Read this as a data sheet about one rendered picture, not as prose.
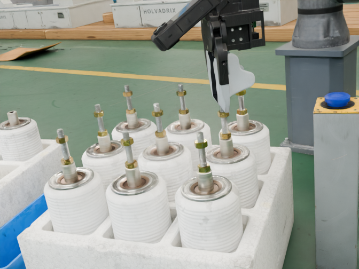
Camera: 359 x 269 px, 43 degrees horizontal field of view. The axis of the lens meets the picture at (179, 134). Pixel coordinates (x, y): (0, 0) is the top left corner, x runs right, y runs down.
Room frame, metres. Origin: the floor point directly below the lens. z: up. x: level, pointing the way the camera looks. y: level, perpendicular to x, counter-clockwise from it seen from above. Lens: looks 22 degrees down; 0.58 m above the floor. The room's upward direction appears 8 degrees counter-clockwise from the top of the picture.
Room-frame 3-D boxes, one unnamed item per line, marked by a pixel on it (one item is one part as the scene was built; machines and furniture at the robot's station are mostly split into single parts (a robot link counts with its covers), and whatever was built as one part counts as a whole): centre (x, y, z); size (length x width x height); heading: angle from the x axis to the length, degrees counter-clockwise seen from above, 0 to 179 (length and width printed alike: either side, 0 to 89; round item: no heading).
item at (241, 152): (0.70, -0.08, 0.25); 0.08 x 0.08 x 0.01
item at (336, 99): (0.70, -0.26, 0.32); 0.04 x 0.04 x 0.02
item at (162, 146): (0.75, 0.03, 0.26); 0.02 x 0.02 x 0.03
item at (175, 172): (0.75, 0.03, 0.16); 0.10 x 0.10 x 0.18
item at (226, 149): (0.70, -0.08, 0.26); 0.02 x 0.02 x 0.03
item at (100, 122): (0.80, 0.14, 0.30); 0.01 x 0.01 x 0.08
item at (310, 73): (1.24, -0.42, 0.15); 0.19 x 0.19 x 0.30; 50
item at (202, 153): (0.59, -0.03, 0.30); 0.01 x 0.01 x 0.08
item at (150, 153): (0.75, 0.03, 0.25); 0.08 x 0.08 x 0.01
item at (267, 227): (0.75, 0.03, 0.09); 0.39 x 0.39 x 0.18; 66
